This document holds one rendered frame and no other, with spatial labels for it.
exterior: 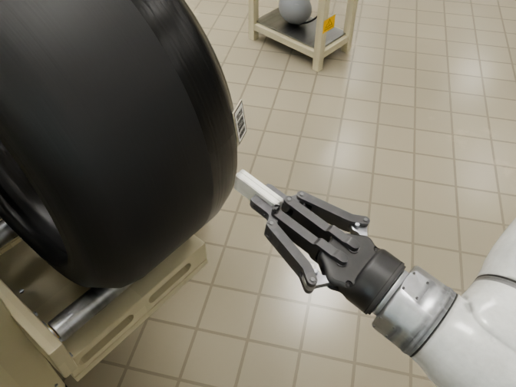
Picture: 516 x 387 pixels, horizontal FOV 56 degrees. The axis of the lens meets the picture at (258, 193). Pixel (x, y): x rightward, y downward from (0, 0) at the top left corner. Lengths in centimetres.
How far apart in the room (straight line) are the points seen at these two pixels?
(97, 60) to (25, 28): 8
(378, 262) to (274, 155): 199
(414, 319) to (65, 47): 49
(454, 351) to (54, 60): 53
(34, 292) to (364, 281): 79
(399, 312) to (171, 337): 145
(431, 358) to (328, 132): 220
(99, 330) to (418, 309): 63
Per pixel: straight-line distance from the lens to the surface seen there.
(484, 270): 63
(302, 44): 318
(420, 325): 56
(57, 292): 114
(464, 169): 266
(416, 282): 57
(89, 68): 61
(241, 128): 77
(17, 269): 122
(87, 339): 99
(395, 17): 387
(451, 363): 56
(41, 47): 61
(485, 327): 56
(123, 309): 101
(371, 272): 56
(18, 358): 107
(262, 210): 61
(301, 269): 57
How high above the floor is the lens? 171
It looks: 47 degrees down
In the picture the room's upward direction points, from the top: straight up
